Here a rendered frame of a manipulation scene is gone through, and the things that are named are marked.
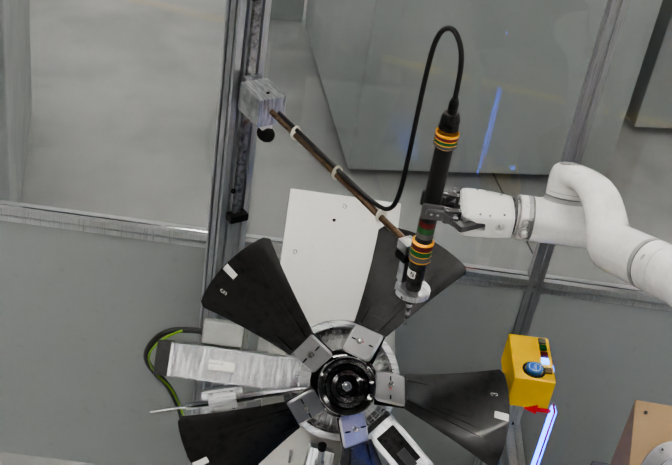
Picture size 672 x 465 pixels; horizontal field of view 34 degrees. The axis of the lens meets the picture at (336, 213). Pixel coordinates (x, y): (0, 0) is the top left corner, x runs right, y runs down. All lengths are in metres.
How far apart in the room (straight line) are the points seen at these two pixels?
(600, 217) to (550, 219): 0.13
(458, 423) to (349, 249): 0.50
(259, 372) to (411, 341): 0.85
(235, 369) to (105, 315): 0.87
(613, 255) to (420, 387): 0.63
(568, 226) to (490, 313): 1.10
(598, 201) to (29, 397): 2.07
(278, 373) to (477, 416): 0.44
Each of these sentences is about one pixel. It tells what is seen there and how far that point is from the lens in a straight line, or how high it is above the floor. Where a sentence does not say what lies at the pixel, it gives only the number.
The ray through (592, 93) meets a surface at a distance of 2.78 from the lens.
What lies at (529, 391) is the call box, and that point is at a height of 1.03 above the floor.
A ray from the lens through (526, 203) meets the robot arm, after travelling 2.06.
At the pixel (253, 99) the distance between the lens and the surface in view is 2.50.
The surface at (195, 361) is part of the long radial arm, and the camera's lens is 2.44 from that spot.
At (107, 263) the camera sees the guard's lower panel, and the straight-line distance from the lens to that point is 3.12.
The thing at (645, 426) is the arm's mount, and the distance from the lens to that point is 2.55.
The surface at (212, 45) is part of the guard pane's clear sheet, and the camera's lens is 2.72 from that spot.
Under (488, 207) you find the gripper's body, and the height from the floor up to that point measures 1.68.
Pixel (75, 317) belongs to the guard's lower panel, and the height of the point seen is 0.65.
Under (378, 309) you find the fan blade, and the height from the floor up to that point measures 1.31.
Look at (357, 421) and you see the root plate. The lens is 2.36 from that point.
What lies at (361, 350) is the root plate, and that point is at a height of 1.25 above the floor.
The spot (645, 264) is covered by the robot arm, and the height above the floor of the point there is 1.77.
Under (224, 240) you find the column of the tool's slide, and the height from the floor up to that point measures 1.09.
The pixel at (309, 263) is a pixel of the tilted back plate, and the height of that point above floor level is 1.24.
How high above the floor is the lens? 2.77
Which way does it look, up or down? 34 degrees down
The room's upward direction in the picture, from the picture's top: 9 degrees clockwise
